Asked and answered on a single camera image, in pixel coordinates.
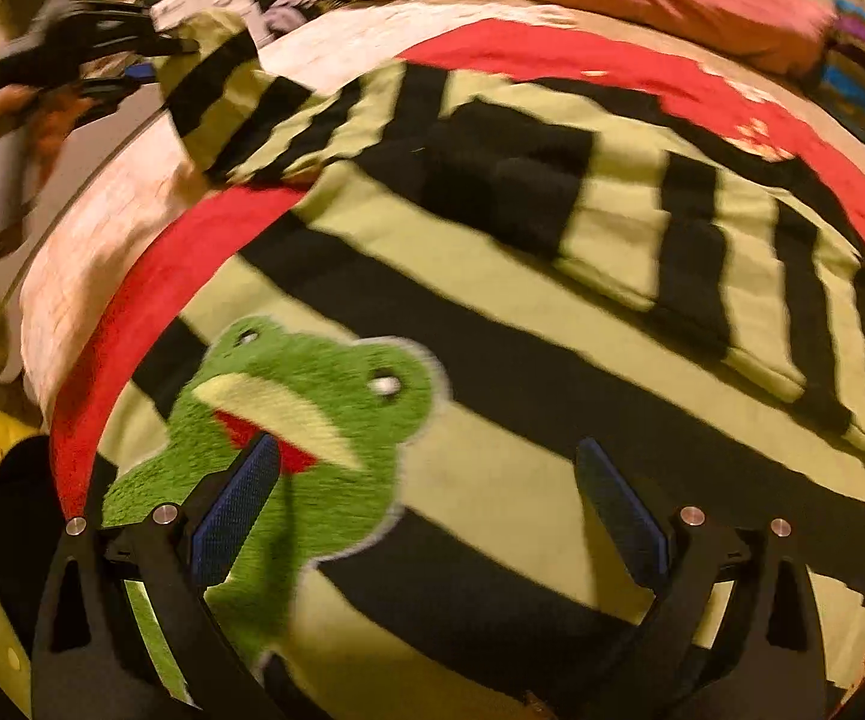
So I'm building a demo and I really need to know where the left hand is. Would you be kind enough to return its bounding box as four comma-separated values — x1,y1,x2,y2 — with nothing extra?
0,85,94,188

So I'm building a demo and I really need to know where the red floral blanket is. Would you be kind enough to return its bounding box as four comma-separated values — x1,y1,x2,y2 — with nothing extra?
48,18,865,714

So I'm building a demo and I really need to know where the green black striped frog sweater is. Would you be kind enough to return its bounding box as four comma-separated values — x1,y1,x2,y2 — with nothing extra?
95,11,865,718

